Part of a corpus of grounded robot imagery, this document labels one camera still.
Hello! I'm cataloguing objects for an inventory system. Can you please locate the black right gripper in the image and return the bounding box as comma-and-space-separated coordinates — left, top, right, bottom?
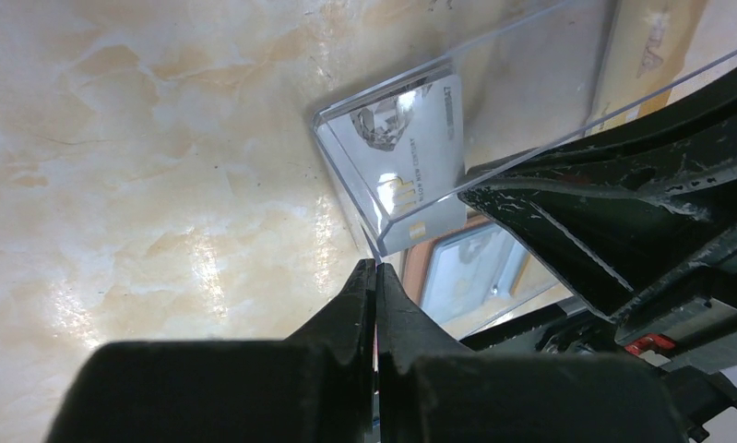
459, 67, 737, 442

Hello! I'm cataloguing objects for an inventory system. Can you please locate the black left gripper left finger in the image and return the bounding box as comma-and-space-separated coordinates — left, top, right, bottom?
47, 259, 376, 442

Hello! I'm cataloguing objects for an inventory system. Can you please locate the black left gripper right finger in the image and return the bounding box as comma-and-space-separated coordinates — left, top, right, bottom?
376, 264, 686, 442

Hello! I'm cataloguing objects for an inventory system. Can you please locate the brown leather card holder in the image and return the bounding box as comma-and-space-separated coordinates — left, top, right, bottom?
401, 213, 572, 339

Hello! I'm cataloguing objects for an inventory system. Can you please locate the silver VIP card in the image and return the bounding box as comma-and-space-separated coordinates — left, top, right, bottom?
420, 223, 529, 325
314, 73, 467, 257

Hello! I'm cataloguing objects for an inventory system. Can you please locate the clear acrylic card box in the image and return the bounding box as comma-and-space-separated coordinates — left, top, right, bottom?
311, 1, 737, 257

